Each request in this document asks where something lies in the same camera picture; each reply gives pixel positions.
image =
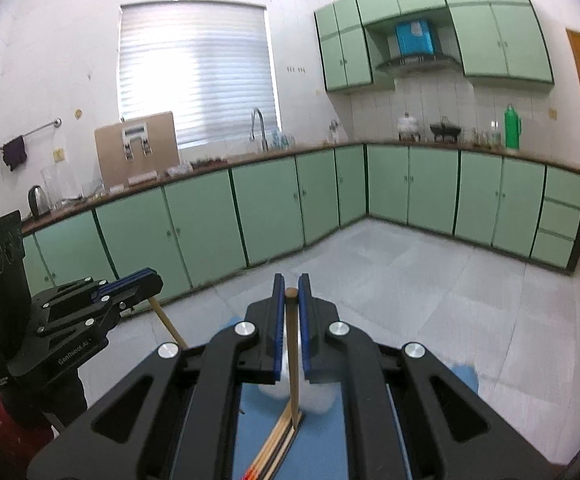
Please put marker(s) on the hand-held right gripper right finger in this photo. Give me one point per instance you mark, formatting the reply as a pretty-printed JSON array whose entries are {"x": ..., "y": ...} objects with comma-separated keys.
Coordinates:
[{"x": 305, "y": 340}]

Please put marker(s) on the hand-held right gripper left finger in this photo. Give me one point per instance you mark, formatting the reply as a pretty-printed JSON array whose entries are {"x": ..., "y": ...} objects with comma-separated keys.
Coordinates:
[{"x": 281, "y": 320}]

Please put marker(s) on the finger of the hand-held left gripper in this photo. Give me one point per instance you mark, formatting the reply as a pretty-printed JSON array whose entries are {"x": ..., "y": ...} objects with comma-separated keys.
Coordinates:
[
  {"x": 120, "y": 281},
  {"x": 140, "y": 287}
]

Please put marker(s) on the brown wooden chopstick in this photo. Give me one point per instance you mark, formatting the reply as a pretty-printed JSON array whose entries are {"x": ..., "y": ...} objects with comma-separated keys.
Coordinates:
[{"x": 294, "y": 360}]

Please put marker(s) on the white utensil holder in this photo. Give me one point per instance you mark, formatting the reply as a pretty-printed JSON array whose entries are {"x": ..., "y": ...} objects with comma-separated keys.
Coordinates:
[{"x": 320, "y": 400}]

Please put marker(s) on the red patterned chopstick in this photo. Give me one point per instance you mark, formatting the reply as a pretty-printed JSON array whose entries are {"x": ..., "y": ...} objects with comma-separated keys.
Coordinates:
[
  {"x": 274, "y": 444},
  {"x": 267, "y": 442}
]

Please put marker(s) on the electric kettle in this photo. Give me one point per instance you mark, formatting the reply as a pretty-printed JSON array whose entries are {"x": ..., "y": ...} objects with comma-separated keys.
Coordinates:
[{"x": 39, "y": 202}]

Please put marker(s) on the blue mat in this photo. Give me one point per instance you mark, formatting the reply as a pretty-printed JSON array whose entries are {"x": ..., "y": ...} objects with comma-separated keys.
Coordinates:
[{"x": 315, "y": 452}]

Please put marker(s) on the clear plastic container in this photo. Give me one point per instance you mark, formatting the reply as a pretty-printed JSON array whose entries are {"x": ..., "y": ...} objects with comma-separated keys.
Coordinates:
[{"x": 60, "y": 185}]

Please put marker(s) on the green base cabinet run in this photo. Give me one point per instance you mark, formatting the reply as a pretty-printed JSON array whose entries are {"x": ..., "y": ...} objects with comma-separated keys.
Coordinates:
[{"x": 270, "y": 205}]

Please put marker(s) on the brown board with white clamp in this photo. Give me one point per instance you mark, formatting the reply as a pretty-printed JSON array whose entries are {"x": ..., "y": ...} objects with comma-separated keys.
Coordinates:
[{"x": 160, "y": 155}]

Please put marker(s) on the red object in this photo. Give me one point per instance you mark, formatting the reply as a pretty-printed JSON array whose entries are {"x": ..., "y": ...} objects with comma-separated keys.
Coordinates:
[{"x": 5, "y": 440}]

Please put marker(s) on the dark purple towel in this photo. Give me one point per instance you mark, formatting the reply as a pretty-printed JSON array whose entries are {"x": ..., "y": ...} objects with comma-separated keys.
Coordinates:
[{"x": 14, "y": 152}]

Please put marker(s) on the metal towel bar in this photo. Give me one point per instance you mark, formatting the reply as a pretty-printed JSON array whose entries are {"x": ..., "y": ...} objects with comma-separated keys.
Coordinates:
[{"x": 40, "y": 128}]

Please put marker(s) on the clear plastic bottles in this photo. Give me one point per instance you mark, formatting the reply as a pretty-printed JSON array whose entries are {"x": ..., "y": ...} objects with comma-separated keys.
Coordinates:
[{"x": 282, "y": 141}]

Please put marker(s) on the chrome sink faucet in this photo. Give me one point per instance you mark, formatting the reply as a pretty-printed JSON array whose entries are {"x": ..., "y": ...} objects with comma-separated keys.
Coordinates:
[{"x": 257, "y": 120}]

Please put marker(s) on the white window blind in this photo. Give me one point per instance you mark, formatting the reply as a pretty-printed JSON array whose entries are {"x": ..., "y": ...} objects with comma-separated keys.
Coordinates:
[{"x": 195, "y": 75}]

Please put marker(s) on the white cooking pot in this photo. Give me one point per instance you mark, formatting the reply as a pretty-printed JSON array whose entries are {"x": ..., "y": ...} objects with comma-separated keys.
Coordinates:
[{"x": 408, "y": 125}]

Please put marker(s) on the black wok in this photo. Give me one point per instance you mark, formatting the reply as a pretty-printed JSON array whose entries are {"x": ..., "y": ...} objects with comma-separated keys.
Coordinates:
[{"x": 444, "y": 130}]

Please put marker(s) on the cluster of glass jars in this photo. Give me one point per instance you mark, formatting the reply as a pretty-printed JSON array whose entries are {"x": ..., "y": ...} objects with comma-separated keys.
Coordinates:
[{"x": 487, "y": 137}]

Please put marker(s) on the green thermos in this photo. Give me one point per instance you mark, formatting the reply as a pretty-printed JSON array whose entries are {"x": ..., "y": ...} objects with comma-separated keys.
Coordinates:
[{"x": 512, "y": 127}]

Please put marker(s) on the range hood with blue film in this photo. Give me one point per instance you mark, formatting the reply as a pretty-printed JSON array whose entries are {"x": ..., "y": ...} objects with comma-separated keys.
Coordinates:
[{"x": 414, "y": 37}]

